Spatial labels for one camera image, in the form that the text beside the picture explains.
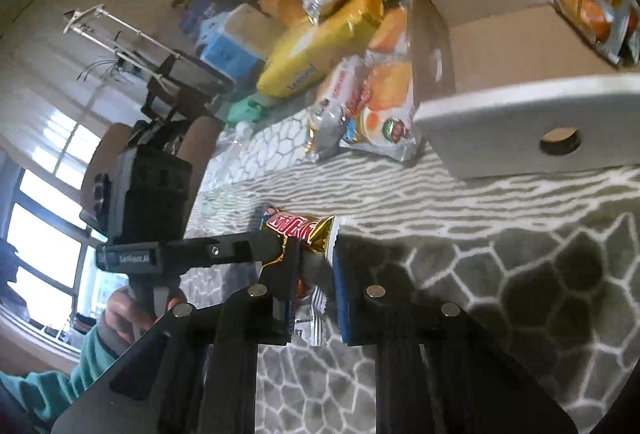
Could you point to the spider plant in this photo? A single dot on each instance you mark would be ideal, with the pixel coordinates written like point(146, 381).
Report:
point(102, 62)

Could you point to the white cardboard box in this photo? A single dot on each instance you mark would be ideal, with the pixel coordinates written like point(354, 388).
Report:
point(500, 44)

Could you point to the person's left hand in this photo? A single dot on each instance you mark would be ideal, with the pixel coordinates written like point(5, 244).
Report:
point(125, 314)

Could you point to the window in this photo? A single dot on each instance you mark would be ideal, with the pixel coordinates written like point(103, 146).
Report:
point(45, 234)

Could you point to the large yellow bag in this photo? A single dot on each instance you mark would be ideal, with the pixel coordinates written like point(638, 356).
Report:
point(310, 57)

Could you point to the blue white tissue pack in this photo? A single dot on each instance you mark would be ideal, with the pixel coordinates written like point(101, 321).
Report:
point(230, 49)

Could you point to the dark wooden chair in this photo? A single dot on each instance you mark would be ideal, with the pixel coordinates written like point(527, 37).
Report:
point(185, 84)

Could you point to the tan upholstered chair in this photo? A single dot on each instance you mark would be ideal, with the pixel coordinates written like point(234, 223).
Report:
point(202, 149)

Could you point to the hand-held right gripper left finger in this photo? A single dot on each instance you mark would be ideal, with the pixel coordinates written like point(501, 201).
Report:
point(292, 299)

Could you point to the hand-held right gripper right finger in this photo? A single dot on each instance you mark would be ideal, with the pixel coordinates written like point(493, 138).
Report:
point(345, 294)

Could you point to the clear plastic bottle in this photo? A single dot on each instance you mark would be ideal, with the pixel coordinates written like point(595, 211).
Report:
point(245, 134)

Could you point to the orange snack canister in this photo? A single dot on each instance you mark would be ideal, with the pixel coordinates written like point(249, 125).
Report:
point(285, 2)

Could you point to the white metal rack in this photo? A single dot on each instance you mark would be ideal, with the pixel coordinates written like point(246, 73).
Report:
point(120, 37)

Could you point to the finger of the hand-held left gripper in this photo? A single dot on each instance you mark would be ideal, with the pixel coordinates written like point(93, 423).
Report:
point(240, 248)

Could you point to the green plastic bag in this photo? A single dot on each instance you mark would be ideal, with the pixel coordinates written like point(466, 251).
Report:
point(245, 110)

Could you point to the pile of bread snack packets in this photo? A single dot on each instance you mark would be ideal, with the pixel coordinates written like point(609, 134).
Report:
point(385, 97)

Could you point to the person's left forearm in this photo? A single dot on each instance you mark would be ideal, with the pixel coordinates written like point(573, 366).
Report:
point(45, 384)

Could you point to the white sheer curtain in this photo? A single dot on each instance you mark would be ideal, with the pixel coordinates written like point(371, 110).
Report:
point(60, 94)

